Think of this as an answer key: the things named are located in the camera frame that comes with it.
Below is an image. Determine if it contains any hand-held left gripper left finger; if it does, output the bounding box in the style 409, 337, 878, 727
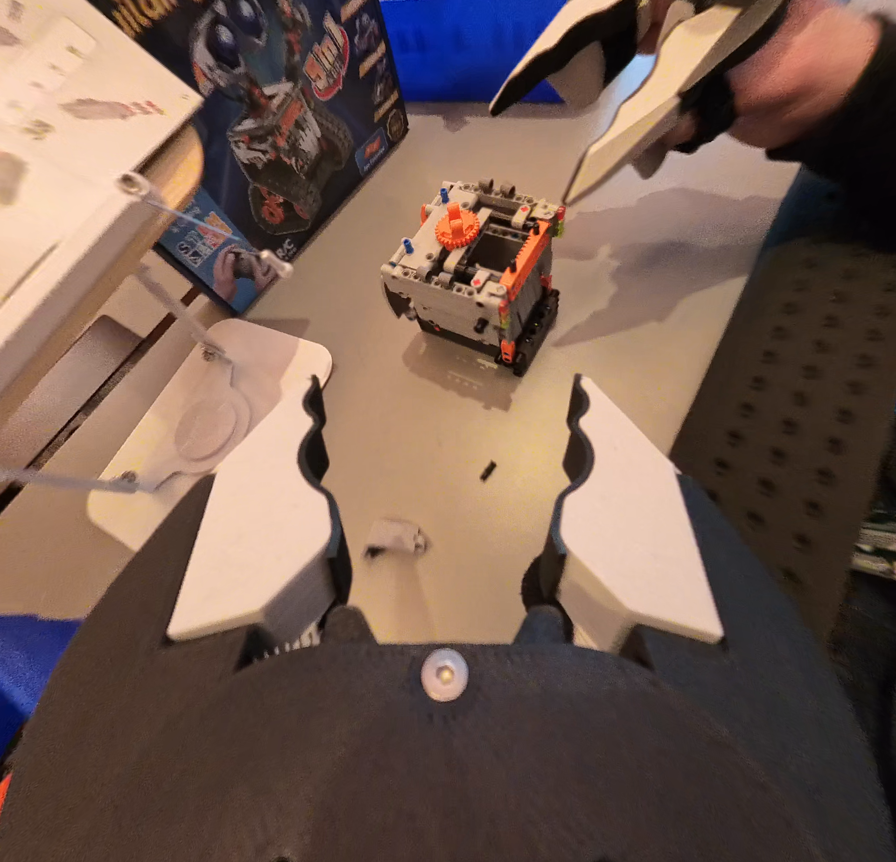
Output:
167, 375, 352, 645

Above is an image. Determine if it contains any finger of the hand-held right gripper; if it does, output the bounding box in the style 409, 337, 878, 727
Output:
562, 0, 814, 206
489, 0, 652, 117

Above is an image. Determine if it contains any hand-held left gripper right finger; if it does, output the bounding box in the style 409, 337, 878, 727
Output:
521, 374, 725, 652

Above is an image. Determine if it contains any grey orange toy block model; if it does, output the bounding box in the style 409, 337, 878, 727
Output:
380, 179, 567, 378

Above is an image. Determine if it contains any person's right forearm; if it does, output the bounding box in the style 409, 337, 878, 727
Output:
766, 8, 896, 247

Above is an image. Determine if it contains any person's right hand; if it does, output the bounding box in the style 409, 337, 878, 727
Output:
728, 0, 884, 152

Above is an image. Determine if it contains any blue plastic bin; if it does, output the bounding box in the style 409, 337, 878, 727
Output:
378, 0, 585, 105

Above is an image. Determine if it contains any small grey block panel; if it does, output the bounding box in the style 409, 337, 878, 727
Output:
363, 518, 429, 561

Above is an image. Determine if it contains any blue robot kit box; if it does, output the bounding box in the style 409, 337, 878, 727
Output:
73, 0, 410, 317

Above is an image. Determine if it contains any printed task sheet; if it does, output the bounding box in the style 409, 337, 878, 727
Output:
0, 0, 205, 303

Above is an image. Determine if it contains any metal page holder wire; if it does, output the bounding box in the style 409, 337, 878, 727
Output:
115, 171, 295, 280

